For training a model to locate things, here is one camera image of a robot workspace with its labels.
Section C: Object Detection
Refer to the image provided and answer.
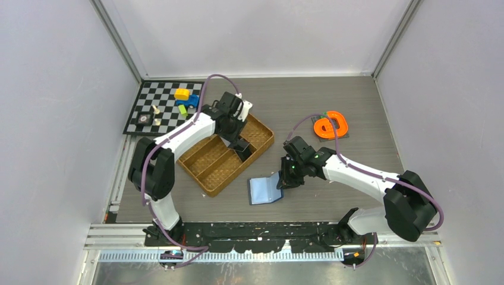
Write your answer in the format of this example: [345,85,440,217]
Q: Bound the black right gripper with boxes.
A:
[277,156,307,191]

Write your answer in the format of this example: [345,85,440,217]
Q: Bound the black VIP credit card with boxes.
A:
[234,138,253,162]

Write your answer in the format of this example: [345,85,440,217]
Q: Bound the blue leather card holder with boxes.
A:
[248,172,284,205]

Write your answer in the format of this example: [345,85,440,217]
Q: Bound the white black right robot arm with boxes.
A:
[277,136,444,244]

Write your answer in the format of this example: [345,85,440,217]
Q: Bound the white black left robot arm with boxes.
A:
[128,92,253,246]

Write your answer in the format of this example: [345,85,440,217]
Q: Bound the woven divided basket tray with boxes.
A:
[178,115,275,197]

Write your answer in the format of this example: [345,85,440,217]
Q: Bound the blue toy car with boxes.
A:
[175,94,200,109]

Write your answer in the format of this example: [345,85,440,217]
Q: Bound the green toy block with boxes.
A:
[178,104,188,118]

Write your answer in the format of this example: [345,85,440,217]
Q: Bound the yellow toy block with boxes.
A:
[174,88,191,101]

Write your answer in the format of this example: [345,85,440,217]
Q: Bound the black white checkerboard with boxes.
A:
[123,80,203,137]

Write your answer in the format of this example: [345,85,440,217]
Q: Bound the metal chess pawn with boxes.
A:
[152,105,160,115]

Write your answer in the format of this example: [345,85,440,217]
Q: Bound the black square chess piece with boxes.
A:
[134,112,155,126]

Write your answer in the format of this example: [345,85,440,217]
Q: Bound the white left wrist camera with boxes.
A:
[235,93,253,122]

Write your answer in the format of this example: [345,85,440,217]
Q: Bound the grey base plate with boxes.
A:
[311,114,351,143]

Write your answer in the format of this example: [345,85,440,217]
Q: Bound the black mounting rail base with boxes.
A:
[143,221,377,254]

